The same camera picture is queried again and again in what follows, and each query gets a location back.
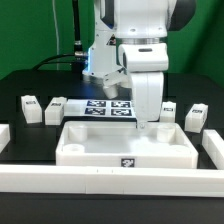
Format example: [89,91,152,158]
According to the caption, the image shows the black cable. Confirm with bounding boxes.
[31,0,90,71]

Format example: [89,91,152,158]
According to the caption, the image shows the white front fence bar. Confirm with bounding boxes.
[0,165,224,197]

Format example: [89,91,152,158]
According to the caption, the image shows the white right fence block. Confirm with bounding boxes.
[202,129,224,170]

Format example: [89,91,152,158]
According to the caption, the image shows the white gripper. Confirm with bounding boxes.
[118,43,169,130]

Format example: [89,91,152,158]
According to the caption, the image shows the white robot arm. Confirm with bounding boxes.
[83,0,196,130]

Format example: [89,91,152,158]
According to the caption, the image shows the white thin cable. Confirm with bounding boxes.
[51,0,61,71]

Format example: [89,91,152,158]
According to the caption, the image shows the white left fence block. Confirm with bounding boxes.
[0,124,10,153]

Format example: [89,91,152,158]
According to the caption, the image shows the white fence block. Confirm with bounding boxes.
[0,124,10,153]
[202,129,224,170]

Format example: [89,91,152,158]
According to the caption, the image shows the white desk tabletop tray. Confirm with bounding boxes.
[56,121,198,169]

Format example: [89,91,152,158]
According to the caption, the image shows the white marker sheet with tags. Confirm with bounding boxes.
[64,99,135,118]

